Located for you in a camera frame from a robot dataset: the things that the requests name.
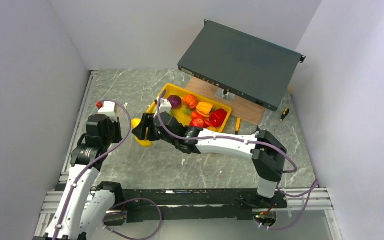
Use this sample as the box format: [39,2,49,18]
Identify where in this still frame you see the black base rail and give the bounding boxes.
[105,188,288,226]

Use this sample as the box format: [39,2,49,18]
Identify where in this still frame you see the yellow lemon toy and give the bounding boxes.
[131,118,152,148]

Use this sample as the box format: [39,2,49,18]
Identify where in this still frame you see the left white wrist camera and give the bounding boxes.
[96,101,118,122]

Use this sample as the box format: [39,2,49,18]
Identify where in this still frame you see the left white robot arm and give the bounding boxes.
[38,112,124,240]

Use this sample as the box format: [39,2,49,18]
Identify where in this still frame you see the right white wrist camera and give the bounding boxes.
[158,98,172,115]

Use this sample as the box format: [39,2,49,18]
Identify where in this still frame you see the black yellow screwdriver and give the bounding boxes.
[279,108,290,122]

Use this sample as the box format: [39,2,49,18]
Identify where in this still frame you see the aluminium frame rail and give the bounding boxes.
[32,69,344,240]

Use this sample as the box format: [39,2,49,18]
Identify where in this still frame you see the purple onion toy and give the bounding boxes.
[167,94,183,109]

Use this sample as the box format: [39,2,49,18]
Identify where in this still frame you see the orange mango toy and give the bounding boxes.
[207,126,217,132]

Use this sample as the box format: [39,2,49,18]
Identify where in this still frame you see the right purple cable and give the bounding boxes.
[156,89,319,232]

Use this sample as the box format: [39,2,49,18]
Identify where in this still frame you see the clear zip top bag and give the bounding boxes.
[111,100,132,155]

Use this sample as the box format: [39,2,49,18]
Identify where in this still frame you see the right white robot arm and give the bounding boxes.
[131,112,287,208]

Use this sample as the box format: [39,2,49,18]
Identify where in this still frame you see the yellow bell pepper toy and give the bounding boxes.
[196,101,214,118]

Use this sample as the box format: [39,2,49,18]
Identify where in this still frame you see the orange pumpkin toy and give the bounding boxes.
[182,94,199,111]

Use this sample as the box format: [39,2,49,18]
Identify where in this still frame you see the purple cable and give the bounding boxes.
[51,99,164,240]
[156,89,319,232]

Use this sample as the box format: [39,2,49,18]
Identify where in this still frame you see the yellow plastic tray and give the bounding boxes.
[160,83,233,133]

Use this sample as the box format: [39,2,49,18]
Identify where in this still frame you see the orange handled tool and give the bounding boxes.
[234,117,242,135]

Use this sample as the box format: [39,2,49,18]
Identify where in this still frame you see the red bell pepper toy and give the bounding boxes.
[209,108,228,128]

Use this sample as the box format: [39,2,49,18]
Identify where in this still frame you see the dark grey rack device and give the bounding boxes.
[177,20,306,112]

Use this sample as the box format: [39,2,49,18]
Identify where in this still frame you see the red apple toy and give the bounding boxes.
[189,118,207,129]

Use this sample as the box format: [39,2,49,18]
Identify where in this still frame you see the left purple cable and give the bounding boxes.
[51,99,164,240]

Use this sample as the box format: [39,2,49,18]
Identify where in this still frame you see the orange carrot toy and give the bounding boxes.
[190,111,213,127]

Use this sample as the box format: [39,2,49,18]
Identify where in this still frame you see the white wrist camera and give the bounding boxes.
[96,101,118,122]
[158,98,172,115]

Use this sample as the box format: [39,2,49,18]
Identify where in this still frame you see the brown wooden board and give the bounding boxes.
[185,77,265,125]

